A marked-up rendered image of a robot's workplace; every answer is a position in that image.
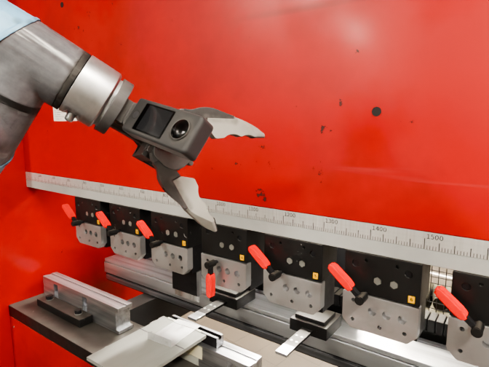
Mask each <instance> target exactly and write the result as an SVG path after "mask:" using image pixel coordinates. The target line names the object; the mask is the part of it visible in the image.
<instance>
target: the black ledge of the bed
mask: <svg viewBox="0 0 489 367"><path fill-rule="evenodd" d="M42 296H44V293H41V294H39V295H37V296H33V297H31V298H28V299H24V300H22V301H19V302H16V303H14V304H10V305H9V315H10V316H12V317H13V318H15V319H16V320H19V321H20V322H21V323H23V324H25V325H26V326H28V327H29V328H32V329H33V330H35V331H36V332H38V333H39V334H41V335H42V336H45V337H46V338H48V339H49V340H51V341H53V342H54V343H56V344H58V345H59V346H61V347H62V348H64V349H66V350H68V351H69V352H71V353H72V354H74V355H75V356H77V357H79V358H81V359H82V360H84V361H85V362H87V363H89V364H90V365H92V366H94V367H97V366H95V365H94V364H92V363H91V362H89V361H88V360H87V356H89V355H91V354H93V353H95V352H97V351H99V350H101V349H103V348H104V347H106V346H108V345H110V344H113V343H114V342H117V341H118V340H120V339H122V338H124V337H126V336H128V335H130V334H132V333H133V332H135V331H137V330H139V329H140V328H143V327H144V326H142V325H140V324H137V323H135V322H133V321H130V323H131V324H133V328H131V329H130V330H128V331H125V332H124V333H122V334H117V333H115V332H113V331H111V330H109V329H107V328H105V327H103V326H101V325H99V324H97V323H95V322H92V323H90V324H88V325H85V326H83V327H81V328H79V327H77V326H75V325H73V324H72V323H69V322H68V321H66V320H64V319H62V318H61V317H58V316H57V315H54V314H52V313H51V312H49V311H47V310H45V309H43V308H41V307H39V306H38V305H37V299H38V298H41V297H42Z"/></svg>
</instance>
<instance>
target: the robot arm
mask: <svg viewBox="0 0 489 367"><path fill-rule="evenodd" d="M121 78H122V74H120V73H119V72H118V71H116V70H114V69H113V68H112V67H110V66H108V65H107V64H105V63H104V62H103V61H101V60H99V59H97V58H96V57H95V56H93V55H92V56H91V54H89V53H88V52H85V51H84V50H83V49H82V48H80V47H78V46H77V45H75V44H74V43H73V42H70V41H69V40H67V39H66V38H65V37H63V36H61V35H60V34H59V33H57V32H56V31H54V30H52V29H51V28H50V27H48V26H47V25H45V24H43V23H42V22H41V20H40V19H38V18H37V17H34V16H32V15H30V14H28V13H27V12H25V11H23V10H22V9H20V8H19V7H16V6H15V5H14V4H12V3H10V2H8V1H7V0H0V174H1V172H2V170H3V169H4V168H5V167H6V166H7V165H8V164H9V163H10V162H11V161H12V159H13V157H14V155H15V151H16V149H17V148H18V146H19V145H20V142H21V141H22V139H23V138H24V136H25V134H26V133H27V131H28V129H29V127H30V126H31V124H32V123H33V121H34V120H35V118H36V116H37V114H38V113H39V111H40V109H41V107H42V106H43V104H44V103H46V104H48V105H50V106H51V107H53V108H56V109H57V110H58V109H59V110H60V111H62V112H64V113H67V114H66V115H65V117H64V119H65V120H66V121H68V122H72V121H73V120H74V118H76V119H77V121H79V122H81V123H82V124H84V125H86V126H88V127H90V126H92V125H95V127H94V129H95V130H97V131H98V132H100V133H102V134H105V133H106V131H107V130H108V129H109V127H112V128H113V129H115V130H116V131H118V132H120V133H121V134H123V135H125V136H127V137H128V138H130V139H132V140H133V141H134V142H136V144H137V146H138V147H137V148H136V150H135V152H134V153H133V155H132V156H133V157H134V158H136V159H139V160H140V161H141V162H144V163H145V164H147V165H149V166H150V167H152V168H154V169H155V170H156V178H157V181H158V182H159V185H160V186H161V187H162V189H163V190H164V191H165V192H166V193H167V194H168V195H169V196H170V197H171V198H173V199H174V201H176V202H177V203H178V204H179V205H181V207H182V209H184V210H185V211H186V212H187V214H189V215H190V217H192V218H193V219H194V220H195V221H196V222H197V223H198V224H200V225H201V226H203V227H204V228H206V229H209V230H211V231H213V232H216V231H217V230H218V228H217V225H216V222H215V218H214V217H212V216H211V215H210V214H209V213H208V211H207V205H206V204H205V203H204V202H203V201H202V200H201V199H200V197H199V193H198V185H197V183H196V181H195V179H194V178H188V177H183V176H180V174H179V173H178V171H177V170H180V169H181V168H183V167H185V166H186V165H188V166H190V165H193V161H195V160H196V158H197V157H198V156H199V153H200V151H201V150H202V148H203V147H204V145H205V143H206V142H207V139H208V138H209V137H210V138H211V139H219V138H225V137H226V136H227V135H232V136H234V137H236V138H237V137H242V136H247V137H249V138H265V135H264V133H262V132H261V131H260V130H259V129H258V128H256V127H255V126H253V125H251V124H250V123H248V122H246V121H243V120H241V119H238V118H236V117H234V116H232V115H230V114H227V113H225V112H223V111H220V110H217V109H215V108H210V107H200V108H194V109H186V108H185V109H177V108H173V107H170V106H166V105H163V104H160V103H156V102H153V101H150V100H146V99H143V98H141V99H140V100H139V101H138V103H134V102H132V101H131V100H130V99H128V97H129V96H130V93H131V92H132V89H133V87H134V85H133V84H132V83H130V82H128V81H127V80H126V79H124V80H123V81H122V80H121Z"/></svg>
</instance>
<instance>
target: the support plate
mask: <svg viewBox="0 0 489 367"><path fill-rule="evenodd" d="M172 322H174V321H171V320H168V319H167V318H165V317H162V318H160V319H158V320H156V321H154V322H152V323H150V324H148V325H147V326H145V327H143V328H142V329H143V330H145V331H149V332H152V331H153V332H152V333H153V334H155V333H157V332H158V331H160V330H162V329H163V328H165V327H166V326H168V325H169V324H171V323H172ZM143 330H140V329H139V330H137V331H135V332H133V333H132V334H130V335H128V336H126V337H124V338H122V339H120V340H118V341H117V342H114V343H113V344H110V345H108V346H107V347H104V348H103V349H101V350H99V351H97V352H95V353H93V354H91V355H89V356H87V360H88V361H89V362H91V363H92V364H94V365H95V366H97V367H163V366H165V365H166V364H168V363H169V362H170V361H172V360H174V359H175V358H176V357H178V356H179V355H182V354H183V353H184V352H186V351H187V350H189V349H191V348H192V347H193V346H195V345H196V344H198V343H200V342H201V341H202V340H204V339H206V335H205V334H202V333H200V332H198V331H193V332H192V333H191V334H189V335H188V336H187V337H185V338H184V339H182V340H181V341H179V342H178V343H177V344H176V345H178V346H180V347H182V348H184V349H182V348H179V347H177V346H175V345H174V346H172V347H168V346H166V345H163V344H160V343H158V342H155V341H152V340H150V339H148V333H147V332H145V331H143Z"/></svg>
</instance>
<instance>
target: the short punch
mask: <svg viewBox="0 0 489 367"><path fill-rule="evenodd" d="M172 288H174V289H175V294H177V295H179V296H182V297H185V298H187V299H190V300H193V301H197V302H199V296H201V295H202V271H201V270H199V271H197V272H195V273H193V274H192V273H190V272H189V273H186V274H184V275H182V274H179V273H177V272H172Z"/></svg>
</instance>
